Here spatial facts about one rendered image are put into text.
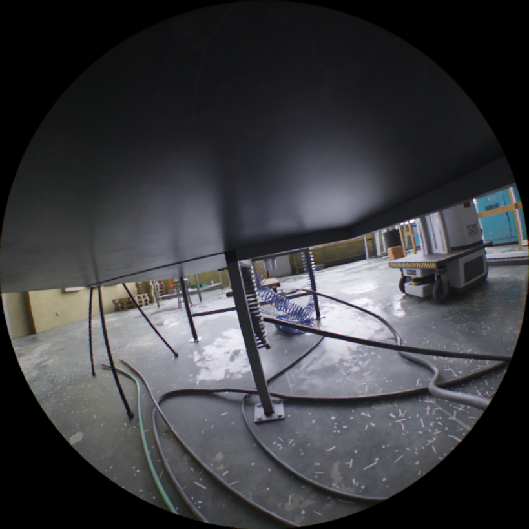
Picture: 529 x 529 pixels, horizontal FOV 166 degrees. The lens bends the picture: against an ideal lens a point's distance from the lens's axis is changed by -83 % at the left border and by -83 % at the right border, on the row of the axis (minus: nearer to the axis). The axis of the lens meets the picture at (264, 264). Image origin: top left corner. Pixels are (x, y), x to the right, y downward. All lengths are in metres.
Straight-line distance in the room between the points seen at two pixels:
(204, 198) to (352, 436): 0.61
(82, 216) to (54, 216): 0.03
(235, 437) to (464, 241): 1.78
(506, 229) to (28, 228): 4.48
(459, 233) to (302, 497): 1.72
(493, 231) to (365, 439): 4.16
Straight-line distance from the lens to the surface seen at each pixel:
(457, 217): 1.71
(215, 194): 0.15
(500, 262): 2.57
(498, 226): 4.35
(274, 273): 7.46
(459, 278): 1.50
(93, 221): 0.18
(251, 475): 0.56
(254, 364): 0.56
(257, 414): 0.70
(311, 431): 0.62
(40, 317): 5.80
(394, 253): 4.30
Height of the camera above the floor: 0.49
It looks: 1 degrees up
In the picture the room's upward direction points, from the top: 11 degrees counter-clockwise
